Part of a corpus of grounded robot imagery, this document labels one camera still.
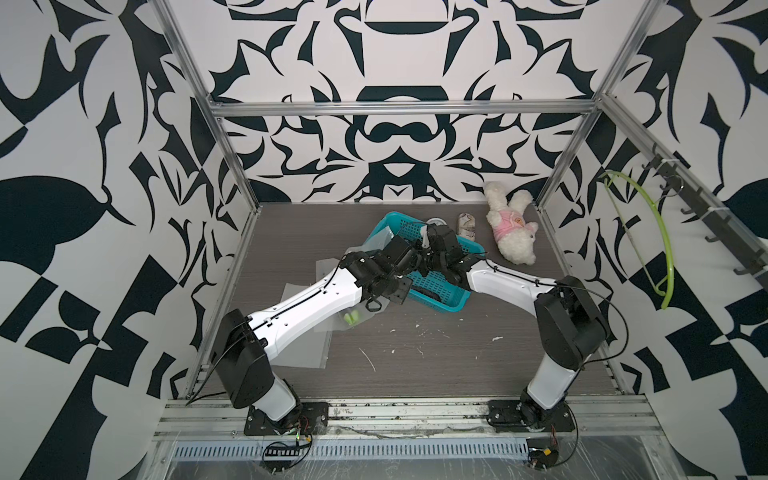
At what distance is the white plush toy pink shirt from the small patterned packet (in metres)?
0.07

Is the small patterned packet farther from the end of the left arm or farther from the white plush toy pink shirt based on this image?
the end of the left arm

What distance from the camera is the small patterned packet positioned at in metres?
1.10

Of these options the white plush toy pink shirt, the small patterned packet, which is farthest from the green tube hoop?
the small patterned packet

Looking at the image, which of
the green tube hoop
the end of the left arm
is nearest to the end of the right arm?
the end of the left arm

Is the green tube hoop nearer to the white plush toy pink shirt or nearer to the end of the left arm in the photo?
the white plush toy pink shirt

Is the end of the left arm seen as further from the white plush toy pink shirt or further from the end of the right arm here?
the white plush toy pink shirt

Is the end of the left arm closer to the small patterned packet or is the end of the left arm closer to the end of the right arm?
the end of the right arm

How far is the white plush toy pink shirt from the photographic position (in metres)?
1.01

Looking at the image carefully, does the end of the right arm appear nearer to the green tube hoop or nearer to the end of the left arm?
the end of the left arm

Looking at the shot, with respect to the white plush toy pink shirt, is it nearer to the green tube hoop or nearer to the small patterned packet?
the small patterned packet
